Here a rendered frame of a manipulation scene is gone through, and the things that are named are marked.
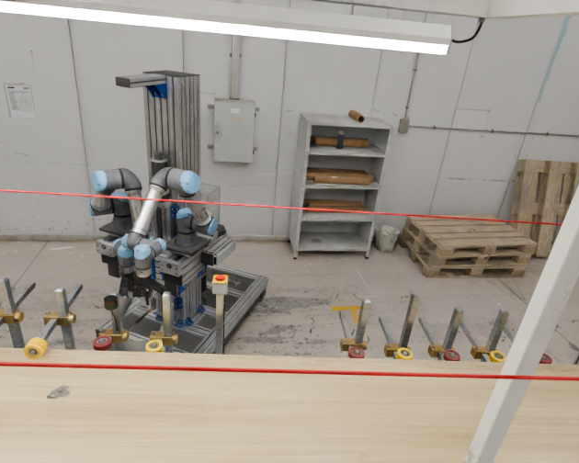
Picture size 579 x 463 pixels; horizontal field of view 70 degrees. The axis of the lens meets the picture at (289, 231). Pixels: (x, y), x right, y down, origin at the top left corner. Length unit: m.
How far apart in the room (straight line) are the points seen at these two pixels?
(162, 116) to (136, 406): 1.66
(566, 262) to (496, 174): 4.81
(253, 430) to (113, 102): 3.57
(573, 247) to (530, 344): 0.25
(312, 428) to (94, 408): 0.88
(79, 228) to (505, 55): 5.06
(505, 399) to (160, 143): 2.29
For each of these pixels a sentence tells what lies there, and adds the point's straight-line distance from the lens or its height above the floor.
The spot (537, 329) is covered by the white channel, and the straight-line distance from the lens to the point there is 1.12.
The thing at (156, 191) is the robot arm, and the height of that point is 1.50.
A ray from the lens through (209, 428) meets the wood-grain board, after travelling 1.82.
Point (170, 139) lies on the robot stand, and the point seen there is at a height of 1.66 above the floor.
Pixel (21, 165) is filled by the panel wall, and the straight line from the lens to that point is 5.05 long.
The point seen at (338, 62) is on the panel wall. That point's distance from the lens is 4.63.
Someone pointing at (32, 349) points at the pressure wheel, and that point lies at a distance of 2.22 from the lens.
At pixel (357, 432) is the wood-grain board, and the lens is 1.87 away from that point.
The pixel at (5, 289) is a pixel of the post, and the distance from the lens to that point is 2.37.
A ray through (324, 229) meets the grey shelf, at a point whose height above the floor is 0.17.
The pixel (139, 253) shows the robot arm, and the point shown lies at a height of 1.32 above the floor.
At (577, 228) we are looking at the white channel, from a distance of 1.02.
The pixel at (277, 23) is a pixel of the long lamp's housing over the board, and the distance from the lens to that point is 1.32.
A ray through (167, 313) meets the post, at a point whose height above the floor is 1.01.
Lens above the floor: 2.32
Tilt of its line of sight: 26 degrees down
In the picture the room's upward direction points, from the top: 6 degrees clockwise
